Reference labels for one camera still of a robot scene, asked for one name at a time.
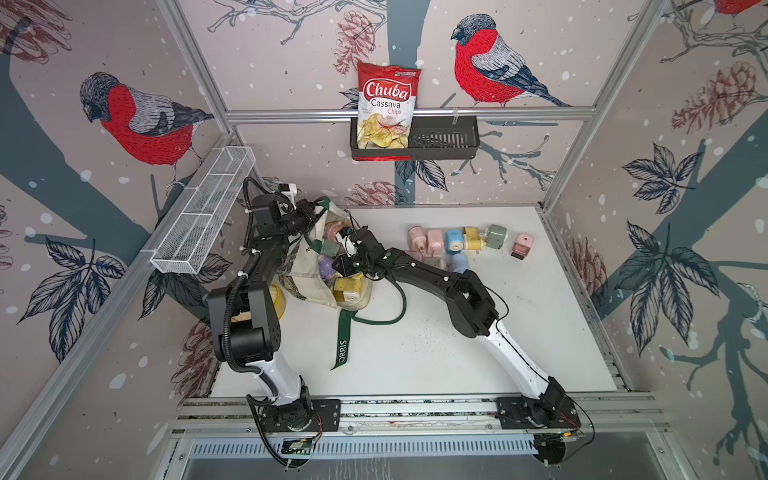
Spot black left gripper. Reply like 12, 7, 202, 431
277, 201, 329, 238

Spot cream green-handled tote bag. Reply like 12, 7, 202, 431
277, 197, 407, 368

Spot cream pencil sharpener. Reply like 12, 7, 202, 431
423, 257, 447, 270

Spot light blue pencil sharpener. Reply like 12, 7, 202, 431
450, 252, 469, 274

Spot pink square pencil sharpener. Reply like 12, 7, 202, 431
510, 233, 534, 260

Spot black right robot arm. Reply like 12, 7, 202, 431
334, 227, 581, 429

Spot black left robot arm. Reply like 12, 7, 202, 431
208, 177, 326, 431

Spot yellow bowl with buns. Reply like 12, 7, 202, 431
232, 282, 287, 327

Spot red Chuba cassava chips bag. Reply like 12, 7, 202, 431
352, 62, 421, 161

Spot white wire mesh shelf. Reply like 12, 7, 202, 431
150, 146, 255, 275

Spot black wire wall basket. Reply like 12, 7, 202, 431
349, 116, 480, 161

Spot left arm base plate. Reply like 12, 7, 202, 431
257, 399, 341, 434

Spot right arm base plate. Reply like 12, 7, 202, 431
495, 396, 581, 431

